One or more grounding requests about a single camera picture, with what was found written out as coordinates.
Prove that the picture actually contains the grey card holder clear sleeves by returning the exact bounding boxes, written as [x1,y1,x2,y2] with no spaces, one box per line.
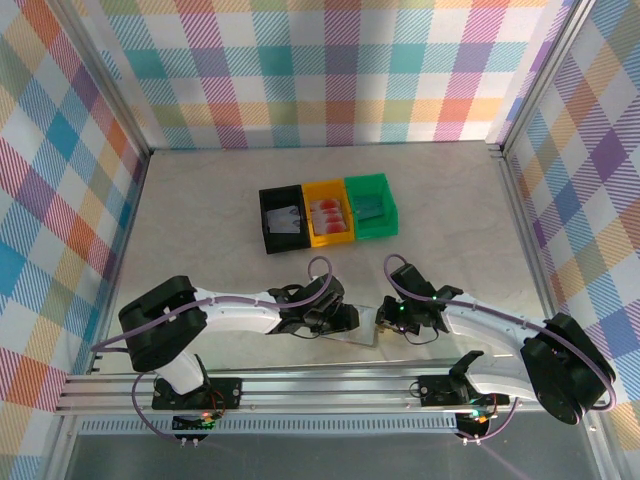
[319,303,387,350]

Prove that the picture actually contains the green plastic bin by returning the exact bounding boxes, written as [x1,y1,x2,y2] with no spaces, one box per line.
[343,172,400,241]

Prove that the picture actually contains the yellow plastic bin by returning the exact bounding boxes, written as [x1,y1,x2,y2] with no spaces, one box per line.
[301,180,357,249]

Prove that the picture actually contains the black plastic bin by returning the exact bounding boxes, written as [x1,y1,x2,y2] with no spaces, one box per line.
[258,184,311,255]

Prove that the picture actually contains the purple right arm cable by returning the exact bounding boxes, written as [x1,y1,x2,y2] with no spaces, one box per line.
[383,253,619,444]

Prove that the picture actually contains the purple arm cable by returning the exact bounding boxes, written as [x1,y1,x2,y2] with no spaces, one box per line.
[383,253,619,444]
[91,255,336,447]

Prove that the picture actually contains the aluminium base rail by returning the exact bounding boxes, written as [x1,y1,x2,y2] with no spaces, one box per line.
[53,363,607,417]

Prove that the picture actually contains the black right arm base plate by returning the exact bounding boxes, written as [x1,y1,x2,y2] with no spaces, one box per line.
[416,372,512,409]

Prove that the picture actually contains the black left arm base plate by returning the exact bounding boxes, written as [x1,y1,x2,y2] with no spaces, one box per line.
[151,376,245,412]

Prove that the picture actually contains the perforated metal cable duct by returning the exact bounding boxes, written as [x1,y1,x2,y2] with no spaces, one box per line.
[74,417,464,436]

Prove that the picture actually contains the aluminium side rail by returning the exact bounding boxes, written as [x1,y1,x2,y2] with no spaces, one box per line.
[87,149,151,375]
[492,143,574,369]

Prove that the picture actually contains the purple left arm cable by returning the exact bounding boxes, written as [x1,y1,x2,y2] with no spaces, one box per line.
[91,255,336,447]

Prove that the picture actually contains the aluminium frame post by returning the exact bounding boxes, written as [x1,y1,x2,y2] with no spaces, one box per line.
[58,0,151,157]
[492,0,600,159]

